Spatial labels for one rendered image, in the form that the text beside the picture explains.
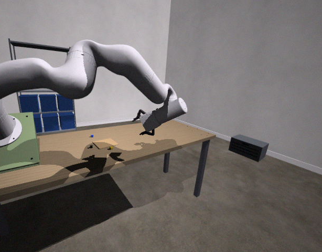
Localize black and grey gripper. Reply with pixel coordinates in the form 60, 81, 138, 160
132, 109, 161, 136

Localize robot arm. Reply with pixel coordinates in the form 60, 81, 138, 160
0, 40, 187, 147

